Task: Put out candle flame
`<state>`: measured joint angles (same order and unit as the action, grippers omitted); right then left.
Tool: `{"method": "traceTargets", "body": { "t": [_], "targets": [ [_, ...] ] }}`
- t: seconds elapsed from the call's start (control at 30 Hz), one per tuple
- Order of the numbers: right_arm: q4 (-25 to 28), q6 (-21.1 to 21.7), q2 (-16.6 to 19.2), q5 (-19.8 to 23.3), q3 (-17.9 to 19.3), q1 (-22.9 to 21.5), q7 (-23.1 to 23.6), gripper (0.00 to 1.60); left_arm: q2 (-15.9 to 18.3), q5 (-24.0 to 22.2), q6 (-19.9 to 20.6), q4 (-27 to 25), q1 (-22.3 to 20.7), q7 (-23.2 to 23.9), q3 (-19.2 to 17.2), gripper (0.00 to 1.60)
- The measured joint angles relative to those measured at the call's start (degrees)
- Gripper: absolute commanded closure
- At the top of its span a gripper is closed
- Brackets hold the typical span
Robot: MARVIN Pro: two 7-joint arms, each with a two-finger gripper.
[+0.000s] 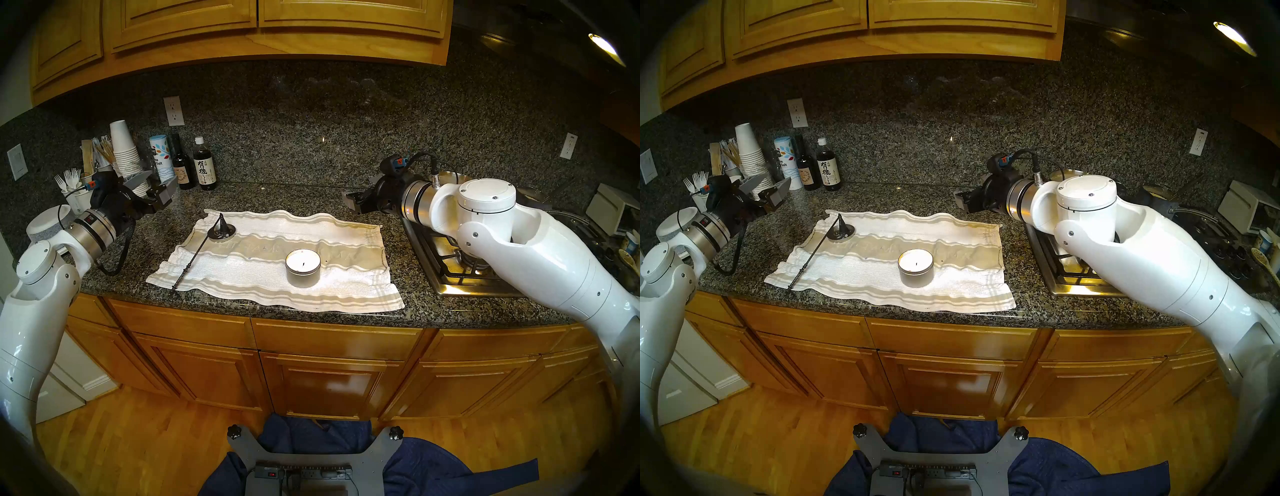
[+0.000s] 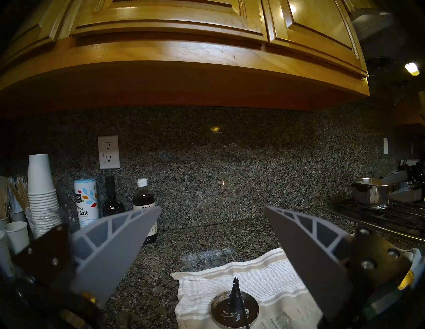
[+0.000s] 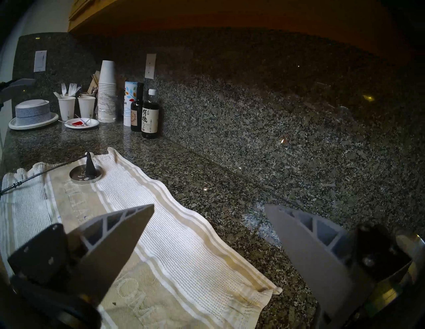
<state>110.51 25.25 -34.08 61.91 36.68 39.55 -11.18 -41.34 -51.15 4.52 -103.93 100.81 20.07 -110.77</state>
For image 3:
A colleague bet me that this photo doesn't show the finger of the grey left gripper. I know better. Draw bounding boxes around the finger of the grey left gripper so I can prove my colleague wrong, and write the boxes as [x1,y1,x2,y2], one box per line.
[1,79,37,103]

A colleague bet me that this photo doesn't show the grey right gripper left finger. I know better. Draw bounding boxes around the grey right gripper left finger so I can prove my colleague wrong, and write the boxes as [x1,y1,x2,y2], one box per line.
[7,204,155,307]

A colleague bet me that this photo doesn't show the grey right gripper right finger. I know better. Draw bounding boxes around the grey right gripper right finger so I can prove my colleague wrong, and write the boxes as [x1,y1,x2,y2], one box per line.
[265,204,412,319]

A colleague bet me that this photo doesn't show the black candle snuffer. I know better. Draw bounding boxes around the black candle snuffer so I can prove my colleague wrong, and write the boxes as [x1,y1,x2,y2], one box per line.
[0,152,98,195]

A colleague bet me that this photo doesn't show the white paper cup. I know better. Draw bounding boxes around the white paper cup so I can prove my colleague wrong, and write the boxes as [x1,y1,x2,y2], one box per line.
[78,96,96,119]
[58,96,76,121]

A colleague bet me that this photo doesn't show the white beige striped towel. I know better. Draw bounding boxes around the white beige striped towel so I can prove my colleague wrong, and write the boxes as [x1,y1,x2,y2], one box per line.
[0,147,283,329]

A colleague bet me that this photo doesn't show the small white plate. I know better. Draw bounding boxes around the small white plate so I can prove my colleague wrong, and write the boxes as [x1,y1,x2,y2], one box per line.
[64,117,100,129]

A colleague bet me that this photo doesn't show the stack of white paper cups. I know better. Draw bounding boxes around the stack of white paper cups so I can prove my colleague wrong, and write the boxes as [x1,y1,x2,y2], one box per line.
[96,60,117,123]

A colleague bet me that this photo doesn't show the white salt canister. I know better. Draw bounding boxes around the white salt canister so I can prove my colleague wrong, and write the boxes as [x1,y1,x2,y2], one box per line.
[124,81,139,127]

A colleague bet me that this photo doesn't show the dark glass bottle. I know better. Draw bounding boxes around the dark glass bottle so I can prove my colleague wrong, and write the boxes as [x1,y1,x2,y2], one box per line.
[130,83,145,132]

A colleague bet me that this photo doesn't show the soy sauce bottle white label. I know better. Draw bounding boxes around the soy sauce bottle white label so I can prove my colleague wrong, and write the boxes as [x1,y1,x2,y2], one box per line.
[141,89,160,139]

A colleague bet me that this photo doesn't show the wooden upper cabinets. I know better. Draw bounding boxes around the wooden upper cabinets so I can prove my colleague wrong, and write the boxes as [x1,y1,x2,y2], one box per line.
[68,0,425,58]

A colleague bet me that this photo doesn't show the white wall switch plate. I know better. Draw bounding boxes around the white wall switch plate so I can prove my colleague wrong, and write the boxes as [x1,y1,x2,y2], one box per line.
[34,50,47,73]

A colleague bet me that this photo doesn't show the white wall outlet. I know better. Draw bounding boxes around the white wall outlet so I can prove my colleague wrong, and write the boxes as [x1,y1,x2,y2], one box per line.
[145,53,156,80]

